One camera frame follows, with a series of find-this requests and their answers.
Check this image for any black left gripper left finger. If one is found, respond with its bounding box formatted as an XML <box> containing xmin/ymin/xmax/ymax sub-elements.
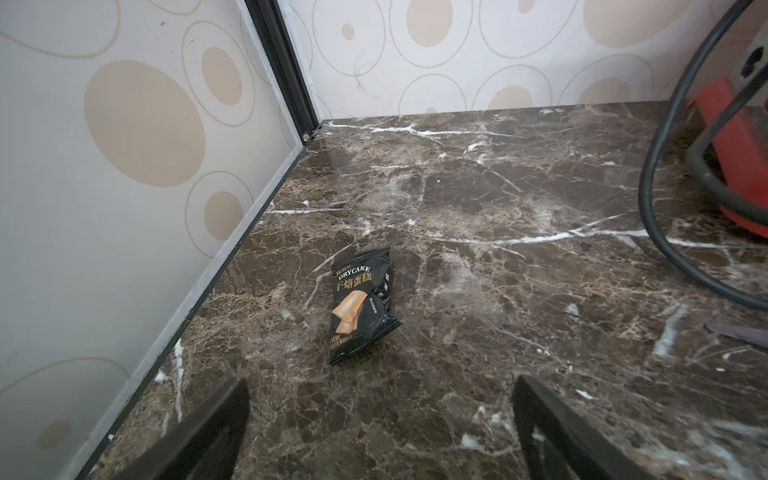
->
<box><xmin>116</xmin><ymin>378</ymin><xmax>250</xmax><ymax>480</ymax></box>

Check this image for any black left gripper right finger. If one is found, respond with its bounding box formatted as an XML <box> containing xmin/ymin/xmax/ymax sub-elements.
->
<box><xmin>512</xmin><ymin>375</ymin><xmax>653</xmax><ymax>479</ymax></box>

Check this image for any black snack packet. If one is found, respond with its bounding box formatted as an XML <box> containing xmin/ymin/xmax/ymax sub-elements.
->
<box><xmin>329</xmin><ymin>248</ymin><xmax>401</xmax><ymax>365</ymax></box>

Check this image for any red dotted toaster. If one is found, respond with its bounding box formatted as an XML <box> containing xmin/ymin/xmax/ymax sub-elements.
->
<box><xmin>689</xmin><ymin>44</ymin><xmax>768</xmax><ymax>239</ymax></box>

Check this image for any black toaster power cable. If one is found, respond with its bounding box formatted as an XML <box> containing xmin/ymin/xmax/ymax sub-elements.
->
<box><xmin>638</xmin><ymin>0</ymin><xmax>768</xmax><ymax>312</ymax></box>

